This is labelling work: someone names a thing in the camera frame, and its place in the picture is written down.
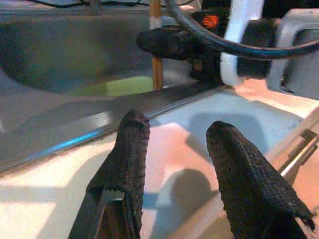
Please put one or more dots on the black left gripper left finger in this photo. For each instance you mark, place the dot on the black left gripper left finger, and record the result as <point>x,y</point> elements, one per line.
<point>124,169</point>

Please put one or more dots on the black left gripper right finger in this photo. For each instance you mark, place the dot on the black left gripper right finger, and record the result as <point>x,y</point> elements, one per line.
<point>249,189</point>

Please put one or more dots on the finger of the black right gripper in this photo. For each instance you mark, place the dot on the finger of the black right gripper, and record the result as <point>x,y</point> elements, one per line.
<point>167,43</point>

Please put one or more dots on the green sponge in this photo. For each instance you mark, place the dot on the green sponge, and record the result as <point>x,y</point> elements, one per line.
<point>124,87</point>

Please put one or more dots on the grey metal rack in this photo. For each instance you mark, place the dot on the grey metal rack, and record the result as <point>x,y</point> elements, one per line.
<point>307,135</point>

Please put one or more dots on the stainless steel sink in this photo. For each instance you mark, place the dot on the stainless steel sink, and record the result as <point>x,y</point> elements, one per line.
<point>62,49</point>

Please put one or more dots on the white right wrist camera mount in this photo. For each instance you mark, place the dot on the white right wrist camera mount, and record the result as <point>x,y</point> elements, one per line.
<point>235,25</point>

